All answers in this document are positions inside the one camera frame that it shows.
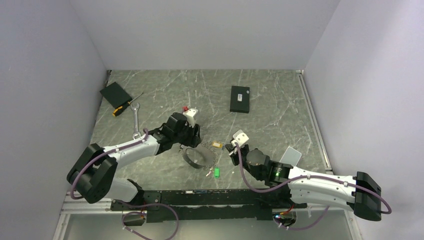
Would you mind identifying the green key tag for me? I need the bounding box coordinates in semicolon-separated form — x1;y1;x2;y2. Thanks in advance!
213;167;221;179

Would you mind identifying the large silver wrench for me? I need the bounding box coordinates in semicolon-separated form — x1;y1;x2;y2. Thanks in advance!
130;102;142;140

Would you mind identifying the black box on table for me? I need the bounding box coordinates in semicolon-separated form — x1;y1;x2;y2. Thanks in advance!
229;85;250;114

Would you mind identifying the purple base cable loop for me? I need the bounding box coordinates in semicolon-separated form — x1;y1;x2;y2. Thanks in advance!
121;202;181;240

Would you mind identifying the steel key holder plate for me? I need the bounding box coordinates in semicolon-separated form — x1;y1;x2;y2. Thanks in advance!
179;144;217;170

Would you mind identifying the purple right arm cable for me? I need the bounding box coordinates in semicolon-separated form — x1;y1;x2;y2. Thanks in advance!
234;143;393;232

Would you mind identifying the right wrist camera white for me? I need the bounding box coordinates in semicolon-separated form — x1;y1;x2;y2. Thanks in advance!
230;129;249;148

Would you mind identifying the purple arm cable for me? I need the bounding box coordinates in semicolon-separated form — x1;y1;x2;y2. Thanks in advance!
69;128;150;200
234;143;393;232

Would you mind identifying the aluminium rail right side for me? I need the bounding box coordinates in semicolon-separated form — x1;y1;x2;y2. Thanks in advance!
296;69;354;210

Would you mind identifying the yellow handled screwdriver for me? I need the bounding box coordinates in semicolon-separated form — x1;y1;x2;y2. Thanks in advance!
112;92;144;117

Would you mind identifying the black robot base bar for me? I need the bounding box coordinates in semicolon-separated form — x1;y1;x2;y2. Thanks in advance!
110;187;308;223

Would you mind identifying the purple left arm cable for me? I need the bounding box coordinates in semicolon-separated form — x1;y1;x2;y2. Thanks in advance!
69;128;150;200

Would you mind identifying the yellow key tag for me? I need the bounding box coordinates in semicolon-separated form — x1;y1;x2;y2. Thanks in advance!
212;142;222;148

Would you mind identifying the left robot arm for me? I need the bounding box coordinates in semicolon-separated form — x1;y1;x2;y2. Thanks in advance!
66;108;201;210

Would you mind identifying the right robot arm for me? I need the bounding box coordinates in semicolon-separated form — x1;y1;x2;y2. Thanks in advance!
224;143;391;222

